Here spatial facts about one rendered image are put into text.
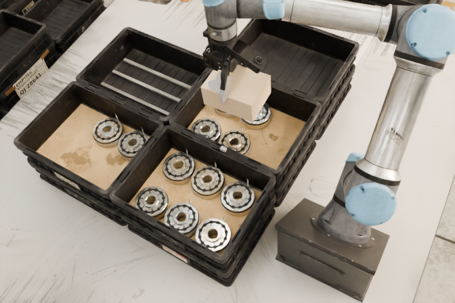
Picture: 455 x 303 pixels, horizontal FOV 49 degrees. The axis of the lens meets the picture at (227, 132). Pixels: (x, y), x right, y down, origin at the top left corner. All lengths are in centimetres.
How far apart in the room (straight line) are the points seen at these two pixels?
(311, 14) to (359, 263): 64
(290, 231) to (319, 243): 8
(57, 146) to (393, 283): 115
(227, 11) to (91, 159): 75
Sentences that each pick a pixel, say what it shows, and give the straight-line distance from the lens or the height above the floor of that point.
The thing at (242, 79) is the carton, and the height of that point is 112.
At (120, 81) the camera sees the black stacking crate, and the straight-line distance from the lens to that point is 191.
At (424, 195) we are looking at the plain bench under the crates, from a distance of 176.
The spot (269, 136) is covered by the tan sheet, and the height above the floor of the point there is 83.
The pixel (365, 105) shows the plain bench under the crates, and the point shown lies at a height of 70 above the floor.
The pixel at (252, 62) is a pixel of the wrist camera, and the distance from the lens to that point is 132.
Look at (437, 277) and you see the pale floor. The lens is 243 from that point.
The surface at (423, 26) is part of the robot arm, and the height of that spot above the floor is 141.
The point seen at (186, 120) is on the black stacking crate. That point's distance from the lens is 169.
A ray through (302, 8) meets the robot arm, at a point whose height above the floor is 133.
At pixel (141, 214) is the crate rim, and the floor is 93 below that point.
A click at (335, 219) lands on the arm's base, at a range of 143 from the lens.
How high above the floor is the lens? 219
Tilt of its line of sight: 54 degrees down
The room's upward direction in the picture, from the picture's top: 8 degrees counter-clockwise
